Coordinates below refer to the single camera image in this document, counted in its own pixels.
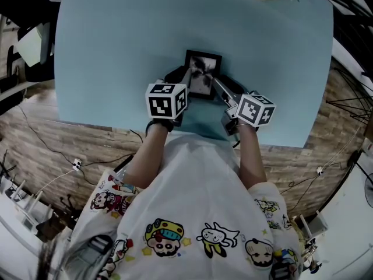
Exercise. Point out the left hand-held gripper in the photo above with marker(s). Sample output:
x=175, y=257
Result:
x=160, y=105

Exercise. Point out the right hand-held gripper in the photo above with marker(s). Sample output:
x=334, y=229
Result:
x=253, y=111

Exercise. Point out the black framed photo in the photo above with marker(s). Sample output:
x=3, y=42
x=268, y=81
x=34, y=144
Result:
x=204, y=63

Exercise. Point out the person's right forearm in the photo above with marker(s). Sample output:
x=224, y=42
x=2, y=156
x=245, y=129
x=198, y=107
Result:
x=252, y=162

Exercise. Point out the person's left forearm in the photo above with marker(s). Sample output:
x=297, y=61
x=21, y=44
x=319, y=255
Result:
x=148, y=156

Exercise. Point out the person's white cartoon-print shirt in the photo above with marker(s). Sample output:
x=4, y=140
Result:
x=201, y=185

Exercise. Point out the white power strip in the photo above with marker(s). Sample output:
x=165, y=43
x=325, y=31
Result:
x=77, y=164

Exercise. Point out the black metal railing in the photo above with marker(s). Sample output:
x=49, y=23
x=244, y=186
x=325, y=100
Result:
x=341, y=10

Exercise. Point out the white router with antennas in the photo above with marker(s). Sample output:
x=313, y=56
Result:
x=29, y=222
x=319, y=226
x=17, y=195

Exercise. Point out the black floor fan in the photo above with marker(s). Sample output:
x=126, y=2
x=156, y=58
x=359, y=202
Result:
x=369, y=189

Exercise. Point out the white side table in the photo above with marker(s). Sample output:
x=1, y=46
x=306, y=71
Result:
x=11, y=244

